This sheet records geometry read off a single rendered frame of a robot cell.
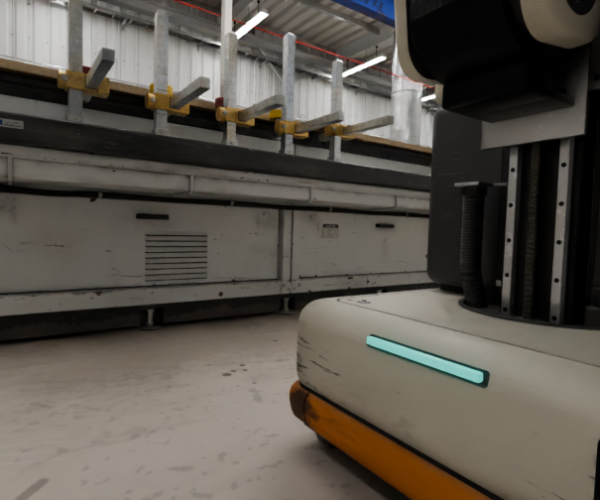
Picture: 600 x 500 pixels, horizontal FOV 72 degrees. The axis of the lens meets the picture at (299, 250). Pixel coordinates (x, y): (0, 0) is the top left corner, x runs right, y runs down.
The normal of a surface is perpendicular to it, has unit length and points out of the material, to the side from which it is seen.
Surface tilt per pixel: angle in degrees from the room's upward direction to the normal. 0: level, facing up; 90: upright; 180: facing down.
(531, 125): 90
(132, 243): 90
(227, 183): 90
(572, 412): 73
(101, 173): 90
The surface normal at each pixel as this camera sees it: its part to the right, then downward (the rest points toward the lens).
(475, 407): -0.83, 0.00
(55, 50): 0.57, 0.06
